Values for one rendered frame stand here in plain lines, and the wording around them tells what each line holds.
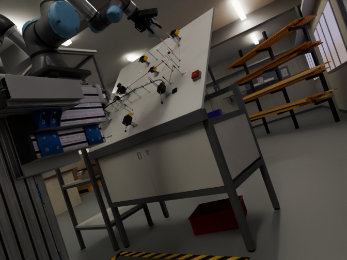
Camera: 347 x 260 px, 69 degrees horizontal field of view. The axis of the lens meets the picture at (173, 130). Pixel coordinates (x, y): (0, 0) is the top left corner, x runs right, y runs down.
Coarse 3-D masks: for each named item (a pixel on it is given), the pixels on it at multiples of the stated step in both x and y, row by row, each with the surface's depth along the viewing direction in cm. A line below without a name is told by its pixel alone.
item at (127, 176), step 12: (108, 156) 204; (120, 156) 195; (132, 156) 187; (144, 156) 180; (108, 168) 207; (120, 168) 198; (132, 168) 190; (144, 168) 182; (108, 180) 210; (120, 180) 201; (132, 180) 192; (144, 180) 184; (120, 192) 204; (132, 192) 195; (144, 192) 187; (156, 192) 180
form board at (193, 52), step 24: (192, 24) 207; (192, 48) 185; (120, 72) 266; (144, 72) 223; (168, 72) 191; (192, 72) 168; (120, 96) 231; (144, 96) 198; (168, 96) 172; (192, 96) 153; (120, 120) 205; (144, 120) 178; (168, 120) 157
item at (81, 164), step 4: (80, 160) 239; (92, 160) 228; (80, 164) 234; (84, 164) 230; (92, 164) 227; (80, 168) 233; (84, 168) 231; (92, 168) 226; (96, 168) 229; (84, 172) 228; (96, 172) 228; (80, 176) 232; (84, 176) 229; (88, 176) 227
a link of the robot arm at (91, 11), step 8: (72, 0) 124; (80, 0) 125; (80, 8) 127; (88, 8) 129; (88, 16) 130; (96, 16) 132; (88, 24) 137; (96, 24) 134; (104, 24) 134; (96, 32) 139
